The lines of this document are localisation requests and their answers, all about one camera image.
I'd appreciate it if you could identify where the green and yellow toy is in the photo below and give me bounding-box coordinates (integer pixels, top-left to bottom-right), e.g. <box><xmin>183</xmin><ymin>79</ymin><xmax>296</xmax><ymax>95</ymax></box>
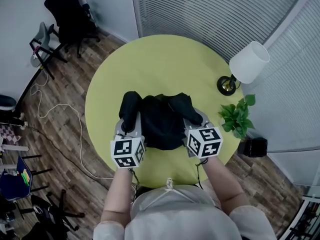
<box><xmin>20</xmin><ymin>168</ymin><xmax>32</xmax><ymax>187</ymax></box>

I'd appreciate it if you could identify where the black waste bin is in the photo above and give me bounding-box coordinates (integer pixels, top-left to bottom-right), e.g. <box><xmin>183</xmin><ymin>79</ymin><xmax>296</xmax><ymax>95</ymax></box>
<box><xmin>237</xmin><ymin>137</ymin><xmax>269</xmax><ymax>158</ymax></box>

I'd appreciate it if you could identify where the green potted plant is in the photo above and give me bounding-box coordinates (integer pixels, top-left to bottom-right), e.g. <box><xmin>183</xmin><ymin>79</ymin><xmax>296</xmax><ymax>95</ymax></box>
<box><xmin>217</xmin><ymin>93</ymin><xmax>257</xmax><ymax>141</ymax></box>

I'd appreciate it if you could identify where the person's right forearm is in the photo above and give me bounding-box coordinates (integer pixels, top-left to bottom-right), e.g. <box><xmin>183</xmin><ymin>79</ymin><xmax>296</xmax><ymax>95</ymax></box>
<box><xmin>200</xmin><ymin>156</ymin><xmax>251</xmax><ymax>213</ymax></box>

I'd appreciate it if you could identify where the white shade table lamp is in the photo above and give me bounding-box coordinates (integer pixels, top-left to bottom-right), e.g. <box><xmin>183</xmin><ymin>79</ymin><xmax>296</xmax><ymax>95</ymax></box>
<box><xmin>216</xmin><ymin>40</ymin><xmax>271</xmax><ymax>96</ymax></box>

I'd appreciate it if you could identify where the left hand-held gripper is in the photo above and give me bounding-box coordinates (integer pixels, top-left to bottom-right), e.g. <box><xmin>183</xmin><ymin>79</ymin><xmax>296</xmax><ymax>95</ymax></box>
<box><xmin>110</xmin><ymin>112</ymin><xmax>146</xmax><ymax>170</ymax></box>

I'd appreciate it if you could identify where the black high-back office chair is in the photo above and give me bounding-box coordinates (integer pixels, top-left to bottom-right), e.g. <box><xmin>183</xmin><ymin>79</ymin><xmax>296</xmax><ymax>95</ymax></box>
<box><xmin>43</xmin><ymin>0</ymin><xmax>101</xmax><ymax>59</ymax></box>

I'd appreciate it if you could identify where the white cable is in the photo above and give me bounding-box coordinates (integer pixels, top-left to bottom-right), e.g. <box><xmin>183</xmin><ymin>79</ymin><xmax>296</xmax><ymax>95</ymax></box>
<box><xmin>29</xmin><ymin>69</ymin><xmax>119</xmax><ymax>180</ymax></box>

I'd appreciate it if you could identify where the grey chair with black frame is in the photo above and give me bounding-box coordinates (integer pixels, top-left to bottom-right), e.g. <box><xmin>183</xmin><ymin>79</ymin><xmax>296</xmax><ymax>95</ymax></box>
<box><xmin>29</xmin><ymin>21</ymin><xmax>69</xmax><ymax>81</ymax></box>

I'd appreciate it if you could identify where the metal rack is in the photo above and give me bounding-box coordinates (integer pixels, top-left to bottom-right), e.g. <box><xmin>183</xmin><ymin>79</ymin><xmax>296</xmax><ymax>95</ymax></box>
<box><xmin>284</xmin><ymin>195</ymin><xmax>320</xmax><ymax>240</ymax></box>

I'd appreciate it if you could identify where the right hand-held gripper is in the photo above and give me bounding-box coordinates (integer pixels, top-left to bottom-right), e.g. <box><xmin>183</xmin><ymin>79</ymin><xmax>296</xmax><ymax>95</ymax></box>
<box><xmin>182</xmin><ymin>108</ymin><xmax>224</xmax><ymax>160</ymax></box>

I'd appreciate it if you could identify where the black swivel chair with bag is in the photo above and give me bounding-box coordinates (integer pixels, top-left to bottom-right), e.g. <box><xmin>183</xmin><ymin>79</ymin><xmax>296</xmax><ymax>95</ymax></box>
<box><xmin>28</xmin><ymin>188</ymin><xmax>86</xmax><ymax>240</ymax></box>

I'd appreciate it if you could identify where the blue chair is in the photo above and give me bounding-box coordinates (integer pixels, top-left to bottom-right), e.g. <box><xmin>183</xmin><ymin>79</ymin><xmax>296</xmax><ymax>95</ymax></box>
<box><xmin>0</xmin><ymin>154</ymin><xmax>54</xmax><ymax>205</ymax></box>

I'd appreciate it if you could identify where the black cable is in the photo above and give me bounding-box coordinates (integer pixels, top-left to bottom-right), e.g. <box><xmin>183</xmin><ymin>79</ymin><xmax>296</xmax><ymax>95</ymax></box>
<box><xmin>24</xmin><ymin>124</ymin><xmax>111</xmax><ymax>186</ymax></box>

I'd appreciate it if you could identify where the person's left forearm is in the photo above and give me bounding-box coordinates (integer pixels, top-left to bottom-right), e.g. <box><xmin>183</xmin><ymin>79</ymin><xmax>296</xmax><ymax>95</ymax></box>
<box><xmin>100</xmin><ymin>167</ymin><xmax>138</xmax><ymax>227</ymax></box>

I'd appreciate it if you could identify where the round table with green cloth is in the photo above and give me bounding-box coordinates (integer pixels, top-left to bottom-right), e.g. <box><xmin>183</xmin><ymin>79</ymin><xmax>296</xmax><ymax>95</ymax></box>
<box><xmin>84</xmin><ymin>34</ymin><xmax>245</xmax><ymax>189</ymax></box>

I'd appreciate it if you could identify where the person's white shirt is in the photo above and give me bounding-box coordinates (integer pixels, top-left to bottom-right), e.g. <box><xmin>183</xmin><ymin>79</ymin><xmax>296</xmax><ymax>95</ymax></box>
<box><xmin>93</xmin><ymin>177</ymin><xmax>276</xmax><ymax>240</ymax></box>

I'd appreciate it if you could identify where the checkered cloth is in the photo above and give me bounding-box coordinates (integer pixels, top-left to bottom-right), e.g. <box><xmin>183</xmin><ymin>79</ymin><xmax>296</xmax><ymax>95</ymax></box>
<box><xmin>0</xmin><ymin>123</ymin><xmax>23</xmax><ymax>148</ymax></box>

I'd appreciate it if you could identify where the black garment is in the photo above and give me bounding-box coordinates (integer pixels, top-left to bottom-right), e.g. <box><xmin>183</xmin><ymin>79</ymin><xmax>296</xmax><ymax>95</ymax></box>
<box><xmin>118</xmin><ymin>90</ymin><xmax>204</xmax><ymax>151</ymax></box>

